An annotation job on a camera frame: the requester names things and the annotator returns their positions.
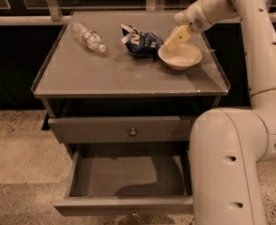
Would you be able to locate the open grey middle drawer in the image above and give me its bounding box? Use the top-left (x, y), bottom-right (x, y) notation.
top-left (54, 146), bottom-right (192, 217)

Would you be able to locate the brass top drawer knob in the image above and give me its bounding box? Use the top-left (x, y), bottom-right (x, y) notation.
top-left (130, 127), bottom-right (137, 137)

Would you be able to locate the white paper bowl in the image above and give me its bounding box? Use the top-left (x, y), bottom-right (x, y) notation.
top-left (158, 43), bottom-right (202, 70)

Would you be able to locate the grey top drawer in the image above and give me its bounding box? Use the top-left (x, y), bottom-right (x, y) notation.
top-left (49, 116), bottom-right (195, 143)

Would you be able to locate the brass middle drawer knob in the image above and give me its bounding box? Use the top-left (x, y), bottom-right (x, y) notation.
top-left (119, 211), bottom-right (145, 225)

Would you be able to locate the brass drawer knob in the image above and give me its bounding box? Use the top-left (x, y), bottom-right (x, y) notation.
top-left (119, 211), bottom-right (145, 225)
top-left (130, 127), bottom-right (137, 137)

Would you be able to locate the clear plastic water bottle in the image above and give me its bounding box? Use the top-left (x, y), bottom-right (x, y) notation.
top-left (71, 22), bottom-right (107, 53)

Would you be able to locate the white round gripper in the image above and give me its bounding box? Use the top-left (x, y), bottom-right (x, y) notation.
top-left (163, 2), bottom-right (212, 52)

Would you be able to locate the grey drawer cabinet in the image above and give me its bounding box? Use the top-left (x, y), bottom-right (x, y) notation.
top-left (31, 10), bottom-right (231, 161)

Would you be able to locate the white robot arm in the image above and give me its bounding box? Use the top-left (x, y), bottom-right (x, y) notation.
top-left (175, 0), bottom-right (276, 225)

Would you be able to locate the blue chip bag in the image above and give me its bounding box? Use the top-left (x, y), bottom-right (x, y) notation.
top-left (121, 24), bottom-right (163, 58)

